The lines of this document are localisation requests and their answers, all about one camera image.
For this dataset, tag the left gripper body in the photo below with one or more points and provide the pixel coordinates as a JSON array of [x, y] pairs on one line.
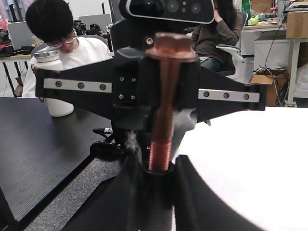
[[91, 102]]

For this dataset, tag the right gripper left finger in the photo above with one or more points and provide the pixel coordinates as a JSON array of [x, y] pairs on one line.
[[134, 199]]

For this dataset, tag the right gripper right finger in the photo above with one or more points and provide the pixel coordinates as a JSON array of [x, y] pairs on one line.
[[199, 207]]

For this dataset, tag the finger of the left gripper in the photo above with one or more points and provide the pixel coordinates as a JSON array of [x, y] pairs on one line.
[[142, 96], [187, 96]]

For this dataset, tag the copper bolt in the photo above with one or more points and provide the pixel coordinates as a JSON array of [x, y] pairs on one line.
[[166, 96]]

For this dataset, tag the person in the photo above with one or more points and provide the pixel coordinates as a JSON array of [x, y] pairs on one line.
[[79, 50], [216, 41]]

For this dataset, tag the white bottle with steel lid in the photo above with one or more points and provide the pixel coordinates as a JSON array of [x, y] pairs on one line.
[[51, 65]]

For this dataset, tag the white office chair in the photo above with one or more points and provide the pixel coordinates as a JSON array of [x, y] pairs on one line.
[[237, 55]]

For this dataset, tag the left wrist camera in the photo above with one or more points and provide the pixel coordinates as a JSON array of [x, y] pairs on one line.
[[168, 9]]

